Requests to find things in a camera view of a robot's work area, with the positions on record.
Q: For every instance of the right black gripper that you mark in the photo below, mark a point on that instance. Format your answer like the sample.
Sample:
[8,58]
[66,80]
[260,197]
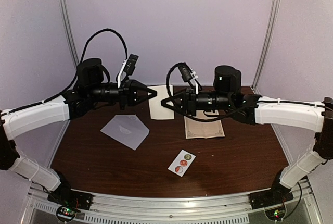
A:
[190,101]

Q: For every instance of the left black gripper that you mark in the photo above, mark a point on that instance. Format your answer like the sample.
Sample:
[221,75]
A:
[127,93]

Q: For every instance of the cream letter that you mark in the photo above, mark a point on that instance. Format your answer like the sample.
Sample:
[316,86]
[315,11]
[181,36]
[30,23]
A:
[157,111]

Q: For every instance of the pale blue envelope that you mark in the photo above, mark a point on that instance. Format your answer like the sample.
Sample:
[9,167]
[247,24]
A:
[128,130]

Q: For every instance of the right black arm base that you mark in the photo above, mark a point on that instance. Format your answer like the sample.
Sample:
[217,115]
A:
[276,195]

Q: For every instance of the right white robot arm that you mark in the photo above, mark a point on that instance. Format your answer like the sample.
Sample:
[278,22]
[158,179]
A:
[255,109]

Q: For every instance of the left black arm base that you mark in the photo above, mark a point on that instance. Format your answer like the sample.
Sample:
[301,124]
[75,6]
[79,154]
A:
[73,199]

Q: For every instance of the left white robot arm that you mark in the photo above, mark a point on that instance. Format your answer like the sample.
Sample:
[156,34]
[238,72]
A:
[89,90]

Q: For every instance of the bordered certificate paper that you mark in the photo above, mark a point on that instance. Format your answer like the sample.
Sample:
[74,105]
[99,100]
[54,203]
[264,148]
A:
[203,130]

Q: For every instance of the green round sticker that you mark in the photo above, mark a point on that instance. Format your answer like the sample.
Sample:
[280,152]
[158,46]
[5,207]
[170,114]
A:
[187,157]

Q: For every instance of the white sticker sheet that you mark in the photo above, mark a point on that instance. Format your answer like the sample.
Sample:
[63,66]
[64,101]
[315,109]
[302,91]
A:
[176,162]

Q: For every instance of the orange round sticker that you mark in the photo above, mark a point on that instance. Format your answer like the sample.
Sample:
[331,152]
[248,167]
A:
[183,163]

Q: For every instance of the red white round sticker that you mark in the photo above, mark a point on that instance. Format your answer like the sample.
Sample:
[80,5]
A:
[178,169]

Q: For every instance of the left circuit board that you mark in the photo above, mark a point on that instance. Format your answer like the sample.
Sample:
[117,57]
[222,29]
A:
[65,214]

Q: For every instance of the circuit board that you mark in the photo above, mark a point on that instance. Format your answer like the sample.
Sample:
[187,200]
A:
[65,214]
[276,213]

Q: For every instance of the right circuit board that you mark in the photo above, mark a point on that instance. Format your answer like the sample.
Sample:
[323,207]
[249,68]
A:
[276,213]

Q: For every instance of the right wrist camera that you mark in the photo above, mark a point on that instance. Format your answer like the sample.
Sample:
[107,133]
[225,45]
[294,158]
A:
[189,76]

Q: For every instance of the aluminium front rail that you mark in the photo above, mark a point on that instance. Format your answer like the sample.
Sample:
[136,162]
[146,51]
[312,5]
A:
[230,208]

